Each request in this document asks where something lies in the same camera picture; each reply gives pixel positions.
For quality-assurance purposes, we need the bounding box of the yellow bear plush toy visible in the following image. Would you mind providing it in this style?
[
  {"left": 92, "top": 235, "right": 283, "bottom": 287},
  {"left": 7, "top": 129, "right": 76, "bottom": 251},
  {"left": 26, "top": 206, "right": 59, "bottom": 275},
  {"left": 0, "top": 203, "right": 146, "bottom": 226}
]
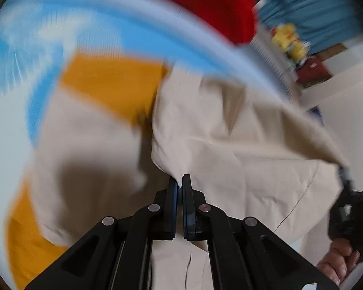
[{"left": 287, "top": 41, "right": 310, "bottom": 61}]

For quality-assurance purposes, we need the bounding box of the red folded blanket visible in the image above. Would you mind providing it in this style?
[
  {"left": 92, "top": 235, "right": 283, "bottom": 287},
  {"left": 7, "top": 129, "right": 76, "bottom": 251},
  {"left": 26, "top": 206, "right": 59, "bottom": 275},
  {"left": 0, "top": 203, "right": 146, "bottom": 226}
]
[{"left": 116, "top": 0, "right": 257, "bottom": 46}]

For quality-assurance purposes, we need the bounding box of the blue curtain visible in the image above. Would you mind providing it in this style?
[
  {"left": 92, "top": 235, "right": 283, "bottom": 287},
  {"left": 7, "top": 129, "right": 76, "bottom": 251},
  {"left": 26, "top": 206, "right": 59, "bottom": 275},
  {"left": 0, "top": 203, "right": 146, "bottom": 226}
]
[{"left": 251, "top": 0, "right": 363, "bottom": 56}]

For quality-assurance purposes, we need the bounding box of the grey trimmed mattress pad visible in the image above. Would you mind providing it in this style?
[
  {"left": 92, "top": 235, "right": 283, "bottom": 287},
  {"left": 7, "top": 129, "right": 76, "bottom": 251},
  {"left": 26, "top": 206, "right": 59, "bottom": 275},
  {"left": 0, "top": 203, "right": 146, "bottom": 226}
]
[{"left": 251, "top": 30, "right": 295, "bottom": 99}]

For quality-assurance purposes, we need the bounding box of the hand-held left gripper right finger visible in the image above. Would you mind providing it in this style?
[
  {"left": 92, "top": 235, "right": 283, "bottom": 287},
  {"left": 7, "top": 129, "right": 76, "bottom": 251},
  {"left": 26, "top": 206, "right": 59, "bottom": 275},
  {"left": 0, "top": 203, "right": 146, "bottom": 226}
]
[{"left": 181, "top": 174, "right": 341, "bottom": 290}]

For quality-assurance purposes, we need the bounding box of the beige and orange hooded jacket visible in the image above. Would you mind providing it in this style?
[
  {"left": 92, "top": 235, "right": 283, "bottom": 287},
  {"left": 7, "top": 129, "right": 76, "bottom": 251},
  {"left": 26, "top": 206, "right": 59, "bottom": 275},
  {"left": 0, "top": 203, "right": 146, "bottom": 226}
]
[{"left": 6, "top": 51, "right": 348, "bottom": 290}]

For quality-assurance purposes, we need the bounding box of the person's right hand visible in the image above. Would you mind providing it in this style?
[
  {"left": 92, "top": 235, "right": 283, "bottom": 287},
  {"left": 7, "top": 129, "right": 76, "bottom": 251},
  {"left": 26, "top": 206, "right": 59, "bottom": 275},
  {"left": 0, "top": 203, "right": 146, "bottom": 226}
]
[{"left": 316, "top": 238, "right": 361, "bottom": 287}]

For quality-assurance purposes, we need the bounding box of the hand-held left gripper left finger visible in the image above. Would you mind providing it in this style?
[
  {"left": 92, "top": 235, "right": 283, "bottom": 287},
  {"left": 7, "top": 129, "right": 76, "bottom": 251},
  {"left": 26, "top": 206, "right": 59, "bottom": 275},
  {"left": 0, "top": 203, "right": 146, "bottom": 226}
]
[{"left": 24, "top": 177, "right": 180, "bottom": 290}]

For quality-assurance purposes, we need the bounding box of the blue plastic laundry basket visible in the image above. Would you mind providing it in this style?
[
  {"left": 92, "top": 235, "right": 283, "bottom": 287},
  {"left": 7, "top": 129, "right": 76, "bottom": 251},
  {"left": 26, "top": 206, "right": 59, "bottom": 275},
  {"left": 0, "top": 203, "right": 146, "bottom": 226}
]
[{"left": 6, "top": 0, "right": 294, "bottom": 103}]

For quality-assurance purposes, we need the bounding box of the red cushion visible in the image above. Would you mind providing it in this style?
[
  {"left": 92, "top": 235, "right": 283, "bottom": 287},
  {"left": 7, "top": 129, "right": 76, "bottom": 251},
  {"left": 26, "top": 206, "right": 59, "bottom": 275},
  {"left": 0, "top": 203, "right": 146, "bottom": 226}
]
[{"left": 296, "top": 54, "right": 333, "bottom": 88}]

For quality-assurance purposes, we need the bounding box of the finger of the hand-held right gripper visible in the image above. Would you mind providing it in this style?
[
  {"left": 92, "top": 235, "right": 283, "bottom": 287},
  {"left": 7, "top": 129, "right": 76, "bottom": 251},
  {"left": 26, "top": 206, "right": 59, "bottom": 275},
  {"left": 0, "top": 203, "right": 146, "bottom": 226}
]
[{"left": 337, "top": 163, "right": 356, "bottom": 193}]

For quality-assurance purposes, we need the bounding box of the yellow dog plush toy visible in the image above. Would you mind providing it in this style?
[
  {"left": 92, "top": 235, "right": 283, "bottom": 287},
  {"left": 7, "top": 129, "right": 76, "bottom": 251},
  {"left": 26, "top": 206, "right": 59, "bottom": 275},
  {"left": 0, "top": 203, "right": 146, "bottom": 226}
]
[{"left": 272, "top": 24, "right": 297, "bottom": 46}]

